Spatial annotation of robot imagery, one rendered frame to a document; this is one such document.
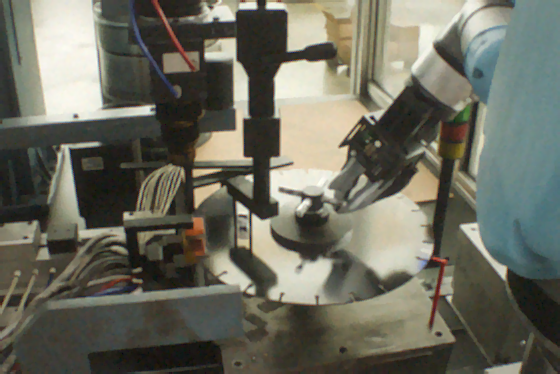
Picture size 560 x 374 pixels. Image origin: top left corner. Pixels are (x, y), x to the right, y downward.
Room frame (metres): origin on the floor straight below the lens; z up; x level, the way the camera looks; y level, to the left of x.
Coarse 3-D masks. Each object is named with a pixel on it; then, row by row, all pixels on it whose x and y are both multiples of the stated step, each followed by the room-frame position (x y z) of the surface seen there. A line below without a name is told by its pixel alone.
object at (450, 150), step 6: (438, 138) 0.88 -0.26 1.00; (438, 144) 0.88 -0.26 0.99; (444, 144) 0.87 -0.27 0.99; (450, 144) 0.86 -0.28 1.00; (456, 144) 0.86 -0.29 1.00; (462, 144) 0.87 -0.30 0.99; (438, 150) 0.88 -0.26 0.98; (444, 150) 0.86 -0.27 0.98; (450, 150) 0.86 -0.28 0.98; (456, 150) 0.86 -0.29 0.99; (462, 150) 0.87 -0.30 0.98; (444, 156) 0.86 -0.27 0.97; (450, 156) 0.86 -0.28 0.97; (456, 156) 0.86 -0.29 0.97; (462, 156) 0.87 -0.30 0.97
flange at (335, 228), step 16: (288, 208) 0.72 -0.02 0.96; (272, 224) 0.68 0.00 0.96; (288, 224) 0.67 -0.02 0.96; (304, 224) 0.67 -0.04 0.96; (320, 224) 0.67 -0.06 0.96; (336, 224) 0.68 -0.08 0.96; (352, 224) 0.68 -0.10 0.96; (288, 240) 0.64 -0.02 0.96; (304, 240) 0.64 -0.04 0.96; (320, 240) 0.64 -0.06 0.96; (336, 240) 0.64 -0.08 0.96
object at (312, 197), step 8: (320, 184) 0.71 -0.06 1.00; (280, 192) 0.70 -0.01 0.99; (288, 192) 0.70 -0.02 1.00; (296, 192) 0.69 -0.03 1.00; (304, 192) 0.68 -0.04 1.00; (312, 192) 0.68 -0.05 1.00; (320, 192) 0.68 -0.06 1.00; (304, 200) 0.67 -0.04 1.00; (312, 200) 0.68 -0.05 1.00; (320, 200) 0.68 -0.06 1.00; (328, 200) 0.68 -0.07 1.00; (336, 200) 0.67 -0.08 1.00; (344, 200) 0.67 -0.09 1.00; (304, 208) 0.65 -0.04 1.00; (312, 208) 0.68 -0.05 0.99; (320, 208) 0.68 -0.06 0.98
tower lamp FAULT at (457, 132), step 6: (444, 126) 0.87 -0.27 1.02; (450, 126) 0.86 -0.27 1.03; (456, 126) 0.86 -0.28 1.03; (462, 126) 0.86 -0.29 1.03; (438, 132) 0.89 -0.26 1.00; (444, 132) 0.87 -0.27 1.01; (450, 132) 0.86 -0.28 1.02; (456, 132) 0.86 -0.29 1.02; (462, 132) 0.86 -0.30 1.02; (444, 138) 0.87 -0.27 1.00; (450, 138) 0.86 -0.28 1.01; (456, 138) 0.86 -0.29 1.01; (462, 138) 0.86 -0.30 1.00
